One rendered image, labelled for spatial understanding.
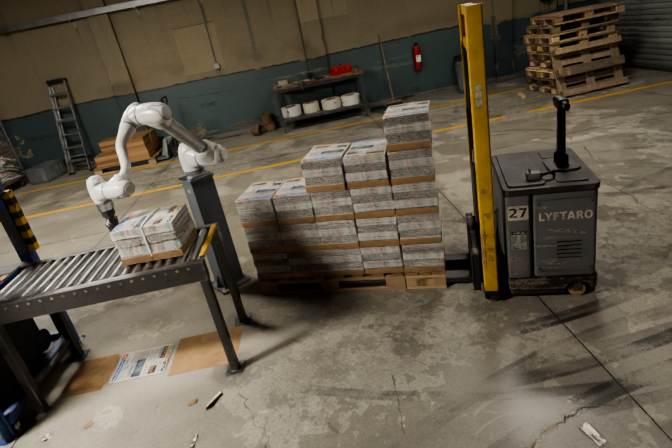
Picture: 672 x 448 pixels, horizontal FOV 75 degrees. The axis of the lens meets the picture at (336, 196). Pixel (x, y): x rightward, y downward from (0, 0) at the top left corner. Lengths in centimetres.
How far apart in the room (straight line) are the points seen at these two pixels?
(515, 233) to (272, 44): 751
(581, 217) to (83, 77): 942
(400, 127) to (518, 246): 105
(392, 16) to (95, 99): 636
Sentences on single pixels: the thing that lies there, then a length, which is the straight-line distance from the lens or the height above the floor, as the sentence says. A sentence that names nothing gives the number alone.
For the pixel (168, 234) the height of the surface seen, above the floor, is 96.
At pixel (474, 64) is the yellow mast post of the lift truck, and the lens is 256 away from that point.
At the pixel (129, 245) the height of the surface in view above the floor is 93.
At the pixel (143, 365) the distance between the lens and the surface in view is 346.
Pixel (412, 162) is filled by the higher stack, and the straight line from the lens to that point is 289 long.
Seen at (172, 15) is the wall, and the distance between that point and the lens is 987.
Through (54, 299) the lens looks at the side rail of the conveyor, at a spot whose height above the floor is 76.
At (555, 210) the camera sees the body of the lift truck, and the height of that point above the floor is 63.
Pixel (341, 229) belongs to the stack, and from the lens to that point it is 315.
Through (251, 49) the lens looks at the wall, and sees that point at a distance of 964.
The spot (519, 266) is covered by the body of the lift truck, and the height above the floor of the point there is 25.
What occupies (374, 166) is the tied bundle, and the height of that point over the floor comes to 98.
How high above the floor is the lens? 191
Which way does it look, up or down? 21 degrees down
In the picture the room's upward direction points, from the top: 11 degrees counter-clockwise
